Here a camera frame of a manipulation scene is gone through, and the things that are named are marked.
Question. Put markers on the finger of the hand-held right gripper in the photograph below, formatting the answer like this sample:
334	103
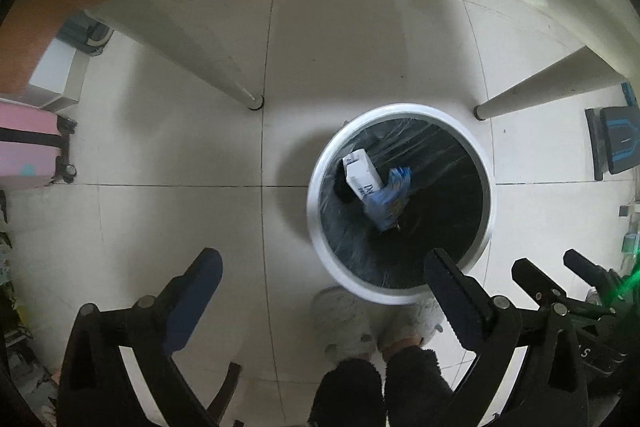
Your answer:
532	277
585	264

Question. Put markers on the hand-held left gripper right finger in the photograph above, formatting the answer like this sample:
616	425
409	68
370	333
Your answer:
452	304

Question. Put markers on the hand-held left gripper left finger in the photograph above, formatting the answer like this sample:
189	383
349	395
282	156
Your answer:
192	302

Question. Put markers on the white round trash can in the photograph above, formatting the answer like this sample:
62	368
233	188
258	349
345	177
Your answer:
320	187

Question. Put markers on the black trash bag liner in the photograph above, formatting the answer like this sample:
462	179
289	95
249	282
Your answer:
440	197

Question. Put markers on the person's right grey slipper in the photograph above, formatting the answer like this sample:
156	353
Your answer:
412	319

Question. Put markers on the person's grey slipper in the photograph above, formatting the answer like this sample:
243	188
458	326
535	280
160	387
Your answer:
412	319
340	322

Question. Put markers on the person's left grey slipper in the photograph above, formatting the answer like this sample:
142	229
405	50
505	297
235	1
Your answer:
340	322

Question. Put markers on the blue plastic packet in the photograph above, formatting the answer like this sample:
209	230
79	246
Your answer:
387	204

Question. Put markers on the black blue-striped box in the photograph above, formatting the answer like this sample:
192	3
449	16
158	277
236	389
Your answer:
617	139

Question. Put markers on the person's left leg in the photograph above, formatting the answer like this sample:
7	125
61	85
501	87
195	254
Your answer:
350	394

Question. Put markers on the white carton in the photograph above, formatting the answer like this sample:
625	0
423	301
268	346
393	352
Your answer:
361	177

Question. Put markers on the white table leg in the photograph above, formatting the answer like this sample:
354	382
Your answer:
550	82
200	52

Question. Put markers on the pink suitcase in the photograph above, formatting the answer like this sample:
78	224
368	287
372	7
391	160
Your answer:
25	147

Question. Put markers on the white storage box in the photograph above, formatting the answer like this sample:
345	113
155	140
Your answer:
55	72

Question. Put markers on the dark blue bag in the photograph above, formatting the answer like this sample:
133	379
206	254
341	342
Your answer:
85	34

